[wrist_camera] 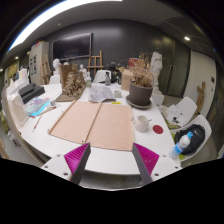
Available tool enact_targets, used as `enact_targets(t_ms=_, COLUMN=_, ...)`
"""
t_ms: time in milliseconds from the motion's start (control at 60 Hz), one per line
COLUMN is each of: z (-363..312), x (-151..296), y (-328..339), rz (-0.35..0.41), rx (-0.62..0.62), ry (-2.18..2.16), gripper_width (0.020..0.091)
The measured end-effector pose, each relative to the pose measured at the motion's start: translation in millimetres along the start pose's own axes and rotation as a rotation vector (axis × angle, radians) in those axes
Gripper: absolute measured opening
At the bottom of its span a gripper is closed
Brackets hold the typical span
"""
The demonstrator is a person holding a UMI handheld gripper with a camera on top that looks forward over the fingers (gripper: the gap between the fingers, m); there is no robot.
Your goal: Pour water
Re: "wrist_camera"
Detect flat round red coaster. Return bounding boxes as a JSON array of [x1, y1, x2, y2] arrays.
[[152, 124, 165, 135]]

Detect stack of papers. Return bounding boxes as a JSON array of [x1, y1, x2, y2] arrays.
[[165, 104, 187, 127]]

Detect plain white chair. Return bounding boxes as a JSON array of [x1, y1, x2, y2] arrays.
[[93, 69, 113, 84]]

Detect wooden easel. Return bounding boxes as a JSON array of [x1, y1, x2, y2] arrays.
[[87, 50, 104, 79]]

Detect black wall screen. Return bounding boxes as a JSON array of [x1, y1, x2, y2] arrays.
[[52, 32, 93, 62]]

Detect white mug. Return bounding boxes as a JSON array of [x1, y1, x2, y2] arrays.
[[131, 115, 153, 133]]

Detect grey spray bottle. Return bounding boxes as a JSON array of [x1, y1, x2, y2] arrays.
[[104, 71, 112, 87]]

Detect white plaster bust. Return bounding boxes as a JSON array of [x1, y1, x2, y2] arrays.
[[52, 58, 63, 77]]

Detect wooden figure sculpture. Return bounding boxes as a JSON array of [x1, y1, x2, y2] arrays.
[[194, 81, 207, 116]]

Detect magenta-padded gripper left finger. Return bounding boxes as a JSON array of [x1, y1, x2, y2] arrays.
[[40, 142, 92, 185]]

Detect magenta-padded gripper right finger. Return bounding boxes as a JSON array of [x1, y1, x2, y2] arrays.
[[131, 142, 183, 185]]

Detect white cabinet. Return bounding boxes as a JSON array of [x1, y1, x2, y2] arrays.
[[28, 41, 50, 86]]

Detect small white figurine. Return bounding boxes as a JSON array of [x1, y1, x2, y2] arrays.
[[79, 63, 88, 81]]

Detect cardboard box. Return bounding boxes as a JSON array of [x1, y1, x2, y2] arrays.
[[118, 66, 135, 92]]

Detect white bottle with blue cap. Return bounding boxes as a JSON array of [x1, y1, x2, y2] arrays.
[[169, 131, 195, 160]]

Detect tan wooden drawing board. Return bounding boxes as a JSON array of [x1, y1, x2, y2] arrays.
[[48, 99, 135, 152]]

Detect dried plant in dark pot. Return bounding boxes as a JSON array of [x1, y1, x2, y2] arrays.
[[128, 51, 155, 107]]

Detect black backpack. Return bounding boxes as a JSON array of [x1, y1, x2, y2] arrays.
[[174, 124, 206, 156]]

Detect white statue pedestal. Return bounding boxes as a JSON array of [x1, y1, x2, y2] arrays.
[[151, 89, 165, 107]]

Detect black boxes stack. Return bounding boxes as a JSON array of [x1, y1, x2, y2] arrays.
[[18, 83, 46, 104]]

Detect white chair with green cushion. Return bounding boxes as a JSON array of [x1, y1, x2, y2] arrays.
[[162, 96, 198, 129], [169, 114, 213, 163]]

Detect colourful printed book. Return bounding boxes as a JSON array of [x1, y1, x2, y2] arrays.
[[23, 97, 52, 118]]

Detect white plaster torso statue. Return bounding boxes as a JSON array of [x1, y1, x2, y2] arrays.
[[149, 49, 164, 96]]

